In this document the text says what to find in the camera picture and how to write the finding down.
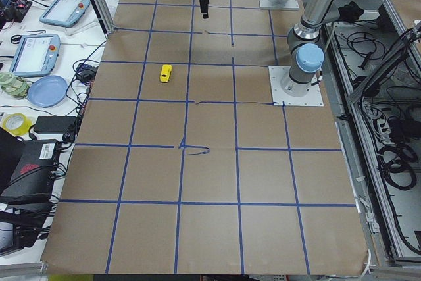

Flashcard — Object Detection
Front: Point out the black power adapter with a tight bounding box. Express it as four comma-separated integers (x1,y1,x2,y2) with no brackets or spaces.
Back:
34,116,76,134

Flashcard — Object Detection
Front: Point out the blue teach pendant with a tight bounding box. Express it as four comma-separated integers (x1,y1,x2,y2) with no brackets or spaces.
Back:
9,34,61,77
39,0,91,28

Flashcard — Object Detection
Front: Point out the yellow tape roll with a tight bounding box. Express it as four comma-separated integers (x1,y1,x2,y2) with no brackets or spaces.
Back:
2,113,32,136

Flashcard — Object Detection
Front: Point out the yellow toy beetle car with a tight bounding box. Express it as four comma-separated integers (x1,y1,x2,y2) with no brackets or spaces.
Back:
159,64,172,83

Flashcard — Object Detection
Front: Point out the blue plastic plate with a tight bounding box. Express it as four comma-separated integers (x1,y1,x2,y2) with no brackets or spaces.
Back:
27,76,68,107

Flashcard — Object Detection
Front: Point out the black computer box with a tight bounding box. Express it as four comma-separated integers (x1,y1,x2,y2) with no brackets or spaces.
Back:
1,129,59,205

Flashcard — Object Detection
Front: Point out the lower blue teach pendant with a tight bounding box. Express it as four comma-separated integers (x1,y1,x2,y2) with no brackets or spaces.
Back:
9,34,61,77

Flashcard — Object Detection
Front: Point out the green tape rolls stack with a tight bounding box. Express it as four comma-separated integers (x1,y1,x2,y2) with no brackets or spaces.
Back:
1,72,30,99

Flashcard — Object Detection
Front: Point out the upper blue teach pendant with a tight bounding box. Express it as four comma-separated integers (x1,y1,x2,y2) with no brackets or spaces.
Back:
39,0,91,28

